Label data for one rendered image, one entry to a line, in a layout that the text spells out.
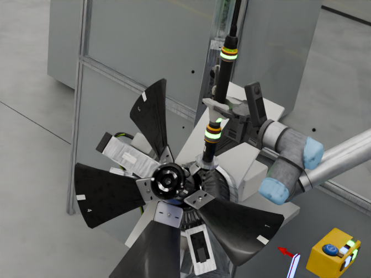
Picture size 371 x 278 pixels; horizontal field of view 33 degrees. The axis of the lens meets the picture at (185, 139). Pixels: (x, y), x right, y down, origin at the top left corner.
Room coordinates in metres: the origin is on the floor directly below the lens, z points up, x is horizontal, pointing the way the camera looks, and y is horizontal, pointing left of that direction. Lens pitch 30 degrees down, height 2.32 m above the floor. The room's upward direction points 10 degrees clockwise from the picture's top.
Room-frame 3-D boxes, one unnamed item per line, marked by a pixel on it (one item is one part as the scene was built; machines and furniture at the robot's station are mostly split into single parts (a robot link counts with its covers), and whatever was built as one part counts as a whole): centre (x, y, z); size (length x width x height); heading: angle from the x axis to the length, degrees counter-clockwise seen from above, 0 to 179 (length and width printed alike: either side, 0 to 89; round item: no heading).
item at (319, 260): (1.64, -0.54, 1.02); 0.16 x 0.10 x 0.11; 146
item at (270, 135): (1.49, -0.24, 1.51); 0.08 x 0.05 x 0.08; 146
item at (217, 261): (1.59, -0.13, 0.98); 0.20 x 0.16 x 0.20; 146
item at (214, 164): (1.61, -0.07, 1.37); 0.09 x 0.07 x 0.10; 1
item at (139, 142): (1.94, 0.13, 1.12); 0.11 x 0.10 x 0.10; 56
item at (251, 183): (2.18, -0.24, 0.91); 0.17 x 0.16 x 0.11; 146
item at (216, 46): (2.22, -0.07, 1.41); 0.10 x 0.07 x 0.08; 1
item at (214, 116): (1.57, -0.06, 1.50); 0.09 x 0.03 x 0.06; 66
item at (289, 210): (2.12, -0.29, 0.84); 0.36 x 0.24 x 0.03; 56
